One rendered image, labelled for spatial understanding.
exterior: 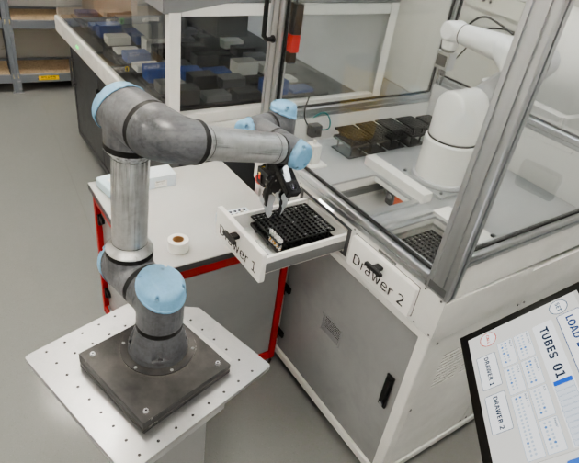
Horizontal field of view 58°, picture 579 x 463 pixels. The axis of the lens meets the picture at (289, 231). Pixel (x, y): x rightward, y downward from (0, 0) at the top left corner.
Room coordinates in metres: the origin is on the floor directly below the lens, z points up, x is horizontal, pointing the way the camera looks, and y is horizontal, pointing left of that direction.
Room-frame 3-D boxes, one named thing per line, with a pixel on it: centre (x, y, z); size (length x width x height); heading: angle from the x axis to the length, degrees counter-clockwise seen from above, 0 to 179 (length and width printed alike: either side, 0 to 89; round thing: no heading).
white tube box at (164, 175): (1.82, 0.56, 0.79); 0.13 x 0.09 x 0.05; 128
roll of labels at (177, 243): (1.41, 0.36, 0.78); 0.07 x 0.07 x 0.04
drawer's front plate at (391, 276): (1.29, -0.30, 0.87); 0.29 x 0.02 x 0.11; 38
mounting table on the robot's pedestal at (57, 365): (0.92, 0.31, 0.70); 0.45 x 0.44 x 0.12; 143
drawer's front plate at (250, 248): (1.34, 0.15, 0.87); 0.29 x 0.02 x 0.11; 38
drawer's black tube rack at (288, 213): (1.46, -0.01, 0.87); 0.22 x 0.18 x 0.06; 128
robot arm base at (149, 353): (0.94, 0.29, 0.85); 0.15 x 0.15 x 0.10
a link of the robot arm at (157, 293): (0.94, 0.29, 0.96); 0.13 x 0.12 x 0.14; 50
